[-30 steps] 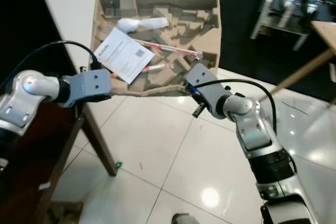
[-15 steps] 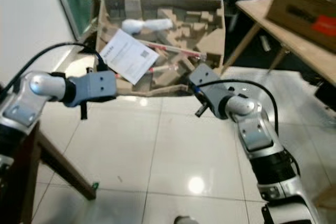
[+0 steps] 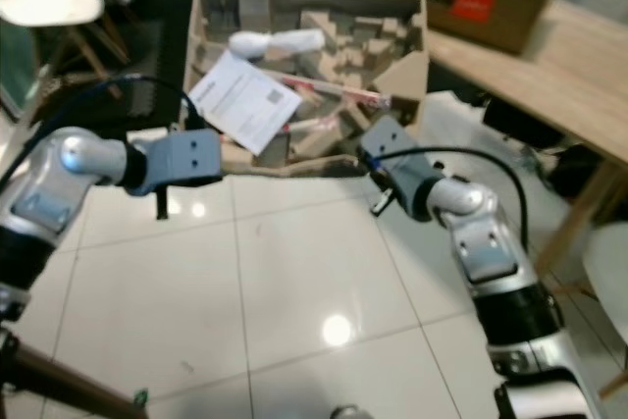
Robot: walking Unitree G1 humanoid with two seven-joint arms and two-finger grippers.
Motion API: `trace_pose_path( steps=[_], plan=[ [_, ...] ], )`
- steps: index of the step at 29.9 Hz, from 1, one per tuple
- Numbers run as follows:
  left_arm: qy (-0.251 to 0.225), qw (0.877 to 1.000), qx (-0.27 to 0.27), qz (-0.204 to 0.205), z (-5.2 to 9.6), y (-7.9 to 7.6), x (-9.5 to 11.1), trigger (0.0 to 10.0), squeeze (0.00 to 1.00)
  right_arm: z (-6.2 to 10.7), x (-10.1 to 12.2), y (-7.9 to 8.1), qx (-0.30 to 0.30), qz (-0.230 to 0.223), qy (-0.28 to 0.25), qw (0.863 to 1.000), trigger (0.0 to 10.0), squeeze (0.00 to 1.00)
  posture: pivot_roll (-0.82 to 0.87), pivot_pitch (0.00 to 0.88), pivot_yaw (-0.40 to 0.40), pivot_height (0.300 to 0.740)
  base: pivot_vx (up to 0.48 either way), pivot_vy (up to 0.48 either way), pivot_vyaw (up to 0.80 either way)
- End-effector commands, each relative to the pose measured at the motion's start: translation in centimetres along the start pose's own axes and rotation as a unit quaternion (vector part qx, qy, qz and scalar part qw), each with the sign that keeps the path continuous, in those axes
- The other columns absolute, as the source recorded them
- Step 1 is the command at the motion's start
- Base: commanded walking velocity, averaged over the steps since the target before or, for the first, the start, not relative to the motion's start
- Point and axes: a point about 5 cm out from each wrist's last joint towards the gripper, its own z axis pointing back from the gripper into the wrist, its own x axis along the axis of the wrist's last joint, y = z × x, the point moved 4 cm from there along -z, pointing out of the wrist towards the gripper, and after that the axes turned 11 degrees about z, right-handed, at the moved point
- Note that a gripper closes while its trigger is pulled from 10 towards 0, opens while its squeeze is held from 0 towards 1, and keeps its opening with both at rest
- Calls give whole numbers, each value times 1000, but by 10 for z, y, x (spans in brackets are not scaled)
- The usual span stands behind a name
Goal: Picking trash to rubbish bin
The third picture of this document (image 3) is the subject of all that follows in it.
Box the moulded pulp cardboard tray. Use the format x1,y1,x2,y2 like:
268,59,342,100
185,0,432,174

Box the short red striped tube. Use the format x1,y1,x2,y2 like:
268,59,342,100
284,114,340,136

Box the long red striped tube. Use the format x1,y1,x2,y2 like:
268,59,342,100
280,70,390,109

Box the white printed paper sheet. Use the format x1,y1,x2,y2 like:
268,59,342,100
187,49,304,156

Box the black floor mat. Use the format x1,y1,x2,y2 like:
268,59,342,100
25,0,209,131

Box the black bag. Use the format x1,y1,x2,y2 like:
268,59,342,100
545,143,611,201

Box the slanted wooden furniture leg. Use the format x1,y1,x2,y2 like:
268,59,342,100
0,331,150,419

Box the light wooden table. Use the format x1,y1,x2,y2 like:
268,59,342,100
329,0,628,278

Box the white plastic chair wooden legs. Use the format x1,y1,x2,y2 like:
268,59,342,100
0,0,111,91

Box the grey robot foot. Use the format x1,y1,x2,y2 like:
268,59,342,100
328,403,375,419

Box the white round chair seat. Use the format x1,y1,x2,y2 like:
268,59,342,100
582,221,628,346

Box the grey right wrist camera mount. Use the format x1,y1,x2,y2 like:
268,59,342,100
358,116,439,220

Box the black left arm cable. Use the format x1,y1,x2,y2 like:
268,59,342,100
0,75,208,206

